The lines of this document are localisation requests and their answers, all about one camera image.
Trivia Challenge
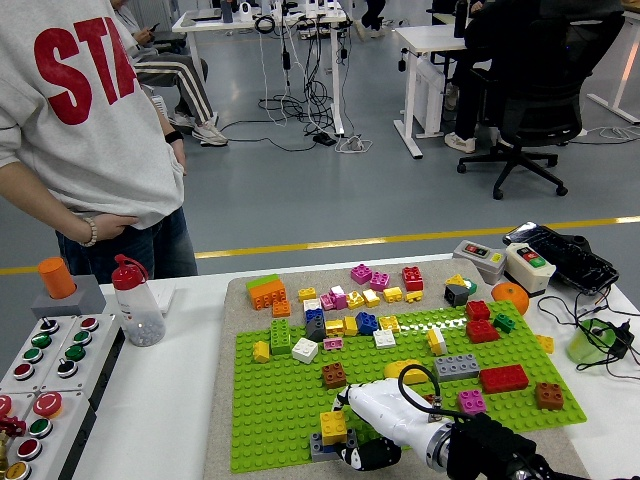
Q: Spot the person's right hand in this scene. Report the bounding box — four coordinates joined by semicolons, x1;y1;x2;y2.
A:
92;212;140;242

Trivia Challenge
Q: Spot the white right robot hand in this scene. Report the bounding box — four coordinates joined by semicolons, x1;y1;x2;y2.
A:
331;377;450;473

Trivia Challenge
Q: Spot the yellow square brick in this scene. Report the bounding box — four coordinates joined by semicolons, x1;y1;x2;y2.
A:
319;409;349;447

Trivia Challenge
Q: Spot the red long brick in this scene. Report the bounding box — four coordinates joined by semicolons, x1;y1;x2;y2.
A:
479;364;530;395

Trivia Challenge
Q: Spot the yellow arched brick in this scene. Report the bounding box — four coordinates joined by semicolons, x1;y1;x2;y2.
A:
383;358;429;386

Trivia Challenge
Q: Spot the brown square brick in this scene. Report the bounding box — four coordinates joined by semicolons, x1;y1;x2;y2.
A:
534;382;565;412
321;362;348;390

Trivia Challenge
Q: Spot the grey wide brick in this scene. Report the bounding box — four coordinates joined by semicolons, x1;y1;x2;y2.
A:
309;430;359;463

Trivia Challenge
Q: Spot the grey long brick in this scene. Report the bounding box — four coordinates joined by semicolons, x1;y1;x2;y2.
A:
432;353;481;383

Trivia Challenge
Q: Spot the yellow and white brick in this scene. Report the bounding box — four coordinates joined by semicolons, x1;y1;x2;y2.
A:
426;326;448;356

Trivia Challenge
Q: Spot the green baseplate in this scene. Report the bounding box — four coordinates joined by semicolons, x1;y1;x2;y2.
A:
228;299;589;475

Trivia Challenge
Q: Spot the green tall brick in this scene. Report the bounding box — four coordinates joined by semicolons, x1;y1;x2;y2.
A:
269;318;292;356

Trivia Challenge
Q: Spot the red tall brick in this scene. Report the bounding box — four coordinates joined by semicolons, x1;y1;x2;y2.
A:
402;264;426;291

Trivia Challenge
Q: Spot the dark grey cube brick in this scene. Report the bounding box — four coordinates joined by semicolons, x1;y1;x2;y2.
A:
445;282;471;307

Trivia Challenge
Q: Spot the orange large brick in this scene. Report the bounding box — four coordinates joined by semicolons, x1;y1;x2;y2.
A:
248;277;290;311

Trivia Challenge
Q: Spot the person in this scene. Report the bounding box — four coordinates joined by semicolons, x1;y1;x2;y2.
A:
443;0;551;155
112;0;230;148
0;0;199;284

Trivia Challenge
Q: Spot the orange cylinder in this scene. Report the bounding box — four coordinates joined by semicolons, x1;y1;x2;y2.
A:
36;256;77;300

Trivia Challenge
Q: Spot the grey square block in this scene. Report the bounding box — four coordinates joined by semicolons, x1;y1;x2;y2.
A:
30;274;107;319

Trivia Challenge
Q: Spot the white flat panel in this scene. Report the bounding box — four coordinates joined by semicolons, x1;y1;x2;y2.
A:
148;282;177;317

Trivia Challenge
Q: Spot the clear bottle red cap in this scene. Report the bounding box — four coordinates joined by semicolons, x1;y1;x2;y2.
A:
110;253;167;348

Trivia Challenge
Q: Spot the white button box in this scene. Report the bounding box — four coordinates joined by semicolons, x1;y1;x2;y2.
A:
0;314;79;396
37;313;126;416

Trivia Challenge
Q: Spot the white desk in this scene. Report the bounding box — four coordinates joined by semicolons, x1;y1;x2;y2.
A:
392;23;469;161
587;9;640;126
171;4;356;147

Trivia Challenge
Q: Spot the orange fruit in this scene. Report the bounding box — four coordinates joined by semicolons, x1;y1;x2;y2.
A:
491;280;531;316

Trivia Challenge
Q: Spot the emergency stop button box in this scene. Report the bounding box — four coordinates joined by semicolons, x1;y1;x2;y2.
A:
0;392;37;471
9;389;99;480

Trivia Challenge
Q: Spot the green plastic cup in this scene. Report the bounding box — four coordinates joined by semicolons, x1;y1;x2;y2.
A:
566;318;621;365

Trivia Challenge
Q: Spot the black handheld device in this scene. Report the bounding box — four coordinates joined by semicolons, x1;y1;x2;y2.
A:
503;221;621;295

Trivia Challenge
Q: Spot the black plug adapter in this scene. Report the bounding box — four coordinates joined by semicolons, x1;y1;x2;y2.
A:
602;319;636;359

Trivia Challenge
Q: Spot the black bottle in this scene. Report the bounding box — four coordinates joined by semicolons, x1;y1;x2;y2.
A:
452;0;470;40

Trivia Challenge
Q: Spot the black office chair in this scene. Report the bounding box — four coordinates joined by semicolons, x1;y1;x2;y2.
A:
456;9;626;201

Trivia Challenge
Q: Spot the beaded bracelet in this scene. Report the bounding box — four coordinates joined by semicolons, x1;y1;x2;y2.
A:
79;215;99;248

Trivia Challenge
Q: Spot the black cable bundle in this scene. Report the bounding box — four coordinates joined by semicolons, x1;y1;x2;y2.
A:
218;14;351;151

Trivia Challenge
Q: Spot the grey switch box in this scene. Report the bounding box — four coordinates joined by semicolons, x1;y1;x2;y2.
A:
453;238;508;283

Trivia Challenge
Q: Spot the cream switch box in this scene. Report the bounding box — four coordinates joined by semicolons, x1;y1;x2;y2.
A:
504;241;558;295

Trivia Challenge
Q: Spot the black cord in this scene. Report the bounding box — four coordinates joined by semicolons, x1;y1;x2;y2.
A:
537;289;640;374

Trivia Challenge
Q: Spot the red valve handle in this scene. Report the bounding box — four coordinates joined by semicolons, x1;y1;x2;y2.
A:
0;414;27;439

